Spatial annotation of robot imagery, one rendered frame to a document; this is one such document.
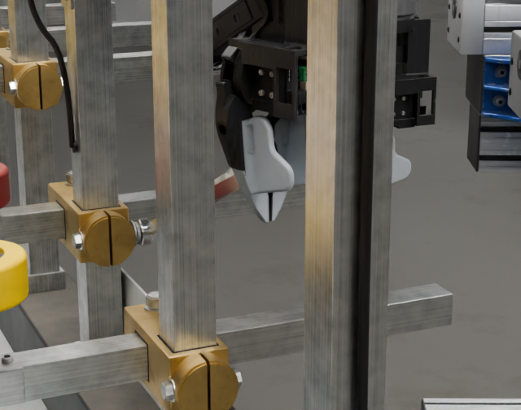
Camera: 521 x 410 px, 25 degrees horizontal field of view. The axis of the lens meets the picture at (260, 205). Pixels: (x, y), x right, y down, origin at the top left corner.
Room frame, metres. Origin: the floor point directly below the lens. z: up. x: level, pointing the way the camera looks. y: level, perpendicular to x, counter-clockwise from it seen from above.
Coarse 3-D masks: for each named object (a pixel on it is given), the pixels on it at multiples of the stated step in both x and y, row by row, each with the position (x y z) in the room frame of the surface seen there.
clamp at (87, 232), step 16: (48, 192) 1.16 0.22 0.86; (64, 192) 1.12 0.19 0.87; (64, 208) 1.10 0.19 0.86; (80, 208) 1.07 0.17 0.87; (96, 208) 1.07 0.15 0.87; (112, 208) 1.07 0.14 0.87; (128, 208) 1.07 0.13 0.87; (64, 224) 1.10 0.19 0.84; (80, 224) 1.05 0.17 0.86; (96, 224) 1.04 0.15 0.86; (112, 224) 1.05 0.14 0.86; (128, 224) 1.05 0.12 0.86; (64, 240) 1.10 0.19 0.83; (80, 240) 1.04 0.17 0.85; (96, 240) 1.04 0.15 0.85; (112, 240) 1.05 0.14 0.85; (128, 240) 1.05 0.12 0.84; (80, 256) 1.05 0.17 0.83; (96, 256) 1.04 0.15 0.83; (112, 256) 1.05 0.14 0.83; (128, 256) 1.05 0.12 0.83
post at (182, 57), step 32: (160, 0) 0.85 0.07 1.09; (192, 0) 0.84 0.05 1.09; (160, 32) 0.85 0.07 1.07; (192, 32) 0.84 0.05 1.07; (160, 64) 0.85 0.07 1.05; (192, 64) 0.84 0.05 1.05; (160, 96) 0.85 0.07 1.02; (192, 96) 0.84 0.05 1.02; (160, 128) 0.85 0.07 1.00; (192, 128) 0.84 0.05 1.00; (160, 160) 0.85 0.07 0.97; (192, 160) 0.84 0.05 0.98; (160, 192) 0.85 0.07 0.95; (192, 192) 0.84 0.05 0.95; (160, 224) 0.86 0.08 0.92; (192, 224) 0.84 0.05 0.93; (160, 256) 0.86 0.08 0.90; (192, 256) 0.84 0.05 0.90; (160, 288) 0.86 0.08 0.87; (192, 288) 0.84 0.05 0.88; (160, 320) 0.86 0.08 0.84; (192, 320) 0.84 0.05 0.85
